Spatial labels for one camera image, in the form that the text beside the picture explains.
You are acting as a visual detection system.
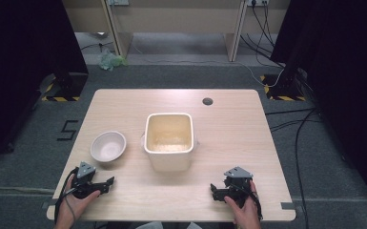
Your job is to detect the person's grey clothing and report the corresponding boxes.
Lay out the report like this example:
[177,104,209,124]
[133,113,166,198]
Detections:
[135,220,203,229]

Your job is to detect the white power strip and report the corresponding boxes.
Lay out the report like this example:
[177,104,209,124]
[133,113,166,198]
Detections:
[245,0,271,8]

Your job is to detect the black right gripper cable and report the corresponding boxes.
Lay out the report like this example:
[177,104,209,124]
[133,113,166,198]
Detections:
[230,182,264,221]

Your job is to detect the white round bowl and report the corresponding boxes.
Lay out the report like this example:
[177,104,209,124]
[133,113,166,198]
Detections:
[90,130,128,163]

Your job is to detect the black stand base striped tape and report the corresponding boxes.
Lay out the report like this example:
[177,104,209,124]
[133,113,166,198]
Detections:
[259,73,308,102]
[41,72,90,103]

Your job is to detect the grey table bracket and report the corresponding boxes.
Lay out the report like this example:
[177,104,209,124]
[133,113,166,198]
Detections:
[280,201,297,211]
[41,198,59,211]

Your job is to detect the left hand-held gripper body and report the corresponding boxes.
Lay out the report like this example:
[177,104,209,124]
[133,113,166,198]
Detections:
[71,161,111,200]

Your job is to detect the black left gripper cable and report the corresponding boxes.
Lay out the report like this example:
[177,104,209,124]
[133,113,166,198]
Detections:
[53,167,79,225]

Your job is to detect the white square plastic container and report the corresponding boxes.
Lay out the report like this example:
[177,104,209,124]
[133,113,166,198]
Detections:
[140,112,200,173]

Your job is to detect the person's right hand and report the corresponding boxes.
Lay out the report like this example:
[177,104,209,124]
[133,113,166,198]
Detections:
[223,180,262,225]

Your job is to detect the black curtain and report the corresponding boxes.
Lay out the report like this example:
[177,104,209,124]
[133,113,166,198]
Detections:
[269,0,367,215]
[0,0,89,171]

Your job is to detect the green plastic bag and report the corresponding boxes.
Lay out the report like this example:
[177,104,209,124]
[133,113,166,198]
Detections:
[97,51,129,72]

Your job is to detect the white floor cable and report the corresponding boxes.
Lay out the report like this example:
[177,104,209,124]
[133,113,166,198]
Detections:
[133,41,286,89]

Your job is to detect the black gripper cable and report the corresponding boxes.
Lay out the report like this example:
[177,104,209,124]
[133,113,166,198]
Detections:
[53,167,79,225]
[230,182,264,221]

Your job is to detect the black hanging cables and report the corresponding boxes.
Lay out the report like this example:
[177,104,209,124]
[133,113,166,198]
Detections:
[239,3,286,69]

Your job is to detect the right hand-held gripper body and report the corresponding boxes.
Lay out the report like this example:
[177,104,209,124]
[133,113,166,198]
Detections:
[219,166,255,209]

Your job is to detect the black floor cable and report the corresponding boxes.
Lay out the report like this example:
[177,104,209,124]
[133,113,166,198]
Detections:
[264,107,319,229]

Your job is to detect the beige wooden desk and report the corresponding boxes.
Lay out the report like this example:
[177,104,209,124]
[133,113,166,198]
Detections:
[61,0,292,63]

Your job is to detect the person's left hand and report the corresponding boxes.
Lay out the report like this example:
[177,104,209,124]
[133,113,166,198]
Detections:
[56,188,102,225]

